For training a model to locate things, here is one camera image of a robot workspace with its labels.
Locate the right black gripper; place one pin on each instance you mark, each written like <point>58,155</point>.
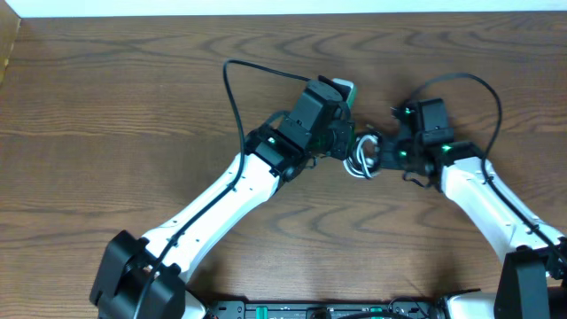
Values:
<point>390,144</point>

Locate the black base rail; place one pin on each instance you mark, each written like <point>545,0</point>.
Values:
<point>242,309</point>

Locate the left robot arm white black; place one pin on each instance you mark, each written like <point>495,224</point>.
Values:
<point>146,277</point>

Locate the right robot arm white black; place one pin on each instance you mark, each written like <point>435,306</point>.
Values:
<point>532,252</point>

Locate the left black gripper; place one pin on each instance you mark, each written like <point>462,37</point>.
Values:
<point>346,145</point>

